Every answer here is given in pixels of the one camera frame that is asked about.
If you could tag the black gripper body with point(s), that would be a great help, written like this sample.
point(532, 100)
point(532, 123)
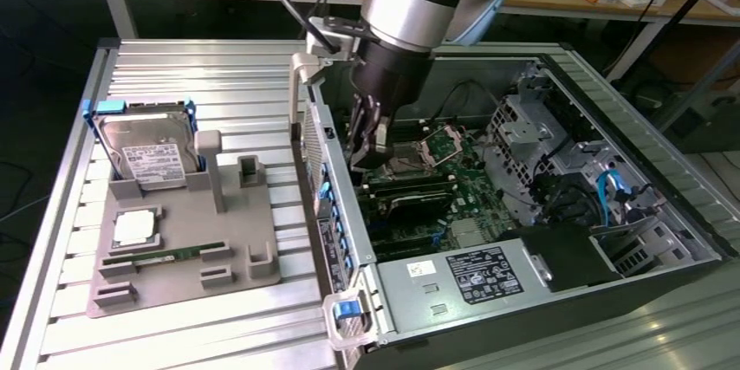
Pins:
point(389, 77)

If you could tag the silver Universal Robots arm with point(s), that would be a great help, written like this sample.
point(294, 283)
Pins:
point(416, 1)

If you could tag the CPU socket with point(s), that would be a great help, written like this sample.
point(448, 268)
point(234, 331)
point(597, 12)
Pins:
point(410, 164)

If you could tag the black RAM stick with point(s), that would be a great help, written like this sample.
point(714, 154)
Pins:
point(404, 186)

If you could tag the open socket cover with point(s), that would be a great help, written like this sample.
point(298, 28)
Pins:
point(445, 144)

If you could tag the green motherboard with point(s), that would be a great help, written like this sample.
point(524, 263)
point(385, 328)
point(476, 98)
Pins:
point(473, 196)

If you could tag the silver chipset heat sink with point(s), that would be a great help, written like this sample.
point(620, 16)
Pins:
point(468, 233)

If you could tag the perforated metal disk bay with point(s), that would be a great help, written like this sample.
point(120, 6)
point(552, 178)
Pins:
point(522, 140)

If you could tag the grey power supply unit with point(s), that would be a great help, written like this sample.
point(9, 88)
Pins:
point(421, 296)

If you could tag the blue case latch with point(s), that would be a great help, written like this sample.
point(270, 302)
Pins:
point(345, 308)

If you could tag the hard disk in blue caddy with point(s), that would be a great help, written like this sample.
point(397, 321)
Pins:
point(144, 153)

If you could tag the black plastic fan shroud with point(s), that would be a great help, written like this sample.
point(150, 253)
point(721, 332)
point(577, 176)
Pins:
point(566, 257)

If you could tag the green RAM stick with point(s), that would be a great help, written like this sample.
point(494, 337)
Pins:
point(168, 255)

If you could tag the silver CPU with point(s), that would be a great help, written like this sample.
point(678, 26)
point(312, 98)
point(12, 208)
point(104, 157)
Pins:
point(134, 228)

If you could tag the grey parts rack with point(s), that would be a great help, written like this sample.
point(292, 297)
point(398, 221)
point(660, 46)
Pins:
point(185, 283)

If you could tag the open black PC case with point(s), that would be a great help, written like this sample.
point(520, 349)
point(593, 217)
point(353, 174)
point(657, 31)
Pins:
point(577, 322)

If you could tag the grey slanted metal pole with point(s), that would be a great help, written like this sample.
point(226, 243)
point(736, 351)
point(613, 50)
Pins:
point(700, 84)

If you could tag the black slanted pole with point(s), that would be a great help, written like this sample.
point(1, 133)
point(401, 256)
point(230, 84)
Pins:
point(689, 4)

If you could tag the dark equipment case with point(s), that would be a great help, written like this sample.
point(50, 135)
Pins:
point(710, 127)

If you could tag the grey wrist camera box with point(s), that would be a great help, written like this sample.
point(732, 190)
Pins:
point(329, 38)

